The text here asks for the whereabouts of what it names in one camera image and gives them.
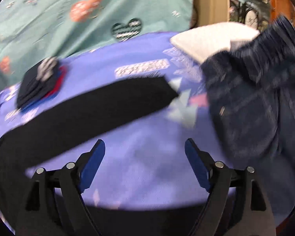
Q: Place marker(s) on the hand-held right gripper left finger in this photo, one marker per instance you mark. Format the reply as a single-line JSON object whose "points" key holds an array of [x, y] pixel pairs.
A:
{"points": [[93, 167]]}

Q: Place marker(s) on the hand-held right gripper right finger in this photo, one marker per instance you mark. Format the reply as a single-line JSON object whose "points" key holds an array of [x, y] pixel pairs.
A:
{"points": [[198, 167]]}

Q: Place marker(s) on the black pants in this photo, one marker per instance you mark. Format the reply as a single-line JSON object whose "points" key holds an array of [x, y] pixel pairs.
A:
{"points": [[88, 113]]}

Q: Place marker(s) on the purple printed bedsheet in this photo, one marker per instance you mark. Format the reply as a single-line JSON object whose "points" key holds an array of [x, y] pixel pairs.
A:
{"points": [[142, 157]]}

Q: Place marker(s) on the blue denim jeans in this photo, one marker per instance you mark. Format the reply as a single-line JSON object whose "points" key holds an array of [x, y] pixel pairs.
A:
{"points": [[248, 118]]}

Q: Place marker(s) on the blue folded garment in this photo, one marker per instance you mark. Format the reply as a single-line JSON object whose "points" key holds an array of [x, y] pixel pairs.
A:
{"points": [[32, 105]]}

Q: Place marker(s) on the red folded garment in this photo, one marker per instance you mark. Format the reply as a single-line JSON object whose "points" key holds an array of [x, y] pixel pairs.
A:
{"points": [[59, 81]]}

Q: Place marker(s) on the stack of folded dark clothes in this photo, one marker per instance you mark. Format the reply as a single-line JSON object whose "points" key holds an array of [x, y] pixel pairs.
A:
{"points": [[36, 86]]}

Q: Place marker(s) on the white pillow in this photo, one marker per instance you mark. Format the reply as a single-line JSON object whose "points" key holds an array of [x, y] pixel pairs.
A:
{"points": [[206, 41]]}

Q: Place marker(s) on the teal heart print sheet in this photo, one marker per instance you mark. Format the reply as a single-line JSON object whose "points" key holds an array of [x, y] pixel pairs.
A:
{"points": [[51, 29]]}

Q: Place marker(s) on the glass display cabinet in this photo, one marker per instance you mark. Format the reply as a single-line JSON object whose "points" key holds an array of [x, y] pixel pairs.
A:
{"points": [[250, 2]]}

